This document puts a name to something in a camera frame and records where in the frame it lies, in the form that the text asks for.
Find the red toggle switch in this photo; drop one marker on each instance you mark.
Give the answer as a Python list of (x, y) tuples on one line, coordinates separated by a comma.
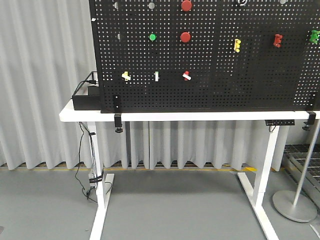
[(186, 76)]

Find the left black table clamp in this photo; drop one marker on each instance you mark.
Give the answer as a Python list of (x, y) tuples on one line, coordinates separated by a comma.
[(117, 113)]

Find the black table clamp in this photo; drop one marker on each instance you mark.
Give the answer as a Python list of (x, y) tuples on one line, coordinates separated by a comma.
[(310, 110), (117, 113)]

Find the black perforated pegboard panel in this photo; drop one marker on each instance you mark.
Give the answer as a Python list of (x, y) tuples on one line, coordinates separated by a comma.
[(261, 77)]

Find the black box tray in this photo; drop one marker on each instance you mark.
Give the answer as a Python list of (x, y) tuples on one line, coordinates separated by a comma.
[(86, 96)]

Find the green round button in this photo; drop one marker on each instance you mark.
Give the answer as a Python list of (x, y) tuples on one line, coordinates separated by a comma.
[(152, 37)]

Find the white standing desk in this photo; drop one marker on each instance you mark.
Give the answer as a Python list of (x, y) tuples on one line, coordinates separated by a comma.
[(255, 193)]

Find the lower red round button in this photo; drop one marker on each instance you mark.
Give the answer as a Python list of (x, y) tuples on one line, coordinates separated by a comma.
[(185, 37)]

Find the red round button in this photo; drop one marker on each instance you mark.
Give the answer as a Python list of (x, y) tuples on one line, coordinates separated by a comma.
[(186, 5), (185, 37)]

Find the desk height control panel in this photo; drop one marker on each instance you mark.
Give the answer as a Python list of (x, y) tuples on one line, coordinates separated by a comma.
[(280, 122)]

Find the upper red round button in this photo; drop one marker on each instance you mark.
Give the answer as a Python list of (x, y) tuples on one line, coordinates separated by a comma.
[(186, 5)]

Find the grey curtain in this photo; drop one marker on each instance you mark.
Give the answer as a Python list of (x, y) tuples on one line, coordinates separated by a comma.
[(46, 49)]

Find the right black table clamp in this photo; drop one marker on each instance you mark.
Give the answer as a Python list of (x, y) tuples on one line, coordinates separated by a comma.
[(310, 110)]

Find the grey round base stand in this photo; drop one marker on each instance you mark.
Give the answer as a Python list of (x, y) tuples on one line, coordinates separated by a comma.
[(292, 204)]

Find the green toggle switch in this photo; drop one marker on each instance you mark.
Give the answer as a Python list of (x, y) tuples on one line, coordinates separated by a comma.
[(156, 76)]

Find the yellow toggle switch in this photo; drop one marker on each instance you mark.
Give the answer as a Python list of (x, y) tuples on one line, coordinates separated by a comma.
[(125, 76)]

